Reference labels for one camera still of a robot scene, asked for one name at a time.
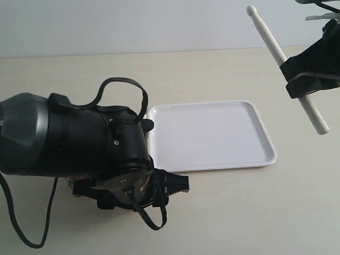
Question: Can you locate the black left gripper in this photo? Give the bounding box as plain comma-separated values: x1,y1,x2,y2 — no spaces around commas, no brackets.
73,106,190,211

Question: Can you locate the white wooden drumstick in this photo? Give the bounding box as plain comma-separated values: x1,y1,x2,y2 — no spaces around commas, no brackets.
246,5,330,135

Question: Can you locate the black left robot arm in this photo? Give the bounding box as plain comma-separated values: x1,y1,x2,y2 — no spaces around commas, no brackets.
1,93,189,210

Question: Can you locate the red drum with brass studs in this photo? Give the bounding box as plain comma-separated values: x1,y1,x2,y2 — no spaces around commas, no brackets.
65,177,91,188

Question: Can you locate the white rectangular plastic tray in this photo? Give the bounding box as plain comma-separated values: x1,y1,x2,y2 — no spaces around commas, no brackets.
147,100,277,173

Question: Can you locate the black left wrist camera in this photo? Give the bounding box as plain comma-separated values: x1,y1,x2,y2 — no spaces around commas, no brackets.
141,118,155,133

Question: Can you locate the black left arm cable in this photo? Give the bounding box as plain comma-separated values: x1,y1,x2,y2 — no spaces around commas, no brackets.
0,77,169,242

